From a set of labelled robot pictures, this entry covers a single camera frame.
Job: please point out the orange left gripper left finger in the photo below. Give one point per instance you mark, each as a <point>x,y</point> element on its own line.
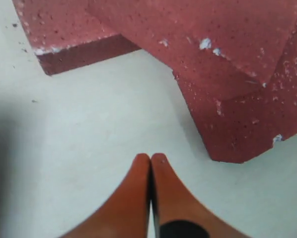
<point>125,214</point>

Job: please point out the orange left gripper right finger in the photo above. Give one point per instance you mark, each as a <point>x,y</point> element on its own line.
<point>177,213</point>

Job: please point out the red brick with white chip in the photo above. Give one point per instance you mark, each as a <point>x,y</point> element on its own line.
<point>235,62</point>

